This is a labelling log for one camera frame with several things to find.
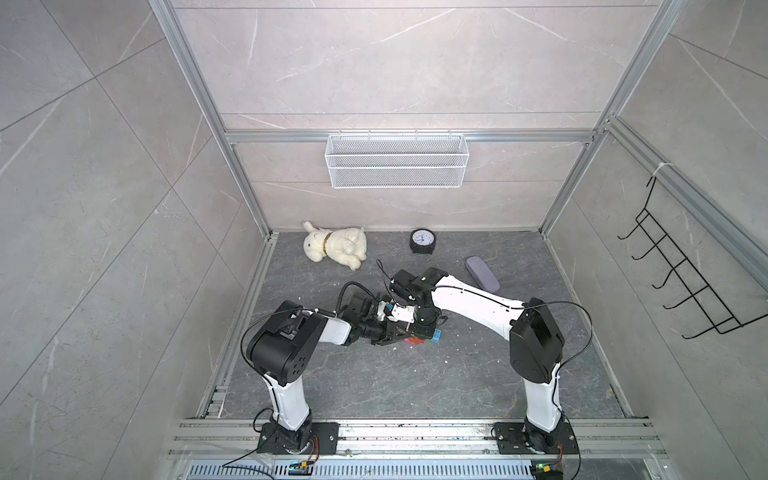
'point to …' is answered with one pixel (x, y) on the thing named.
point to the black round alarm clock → (422, 241)
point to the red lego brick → (418, 341)
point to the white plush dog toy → (346, 247)
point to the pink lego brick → (408, 341)
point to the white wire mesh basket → (396, 161)
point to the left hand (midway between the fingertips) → (410, 335)
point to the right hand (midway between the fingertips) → (425, 329)
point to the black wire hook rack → (715, 311)
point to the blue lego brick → (437, 335)
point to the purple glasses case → (482, 274)
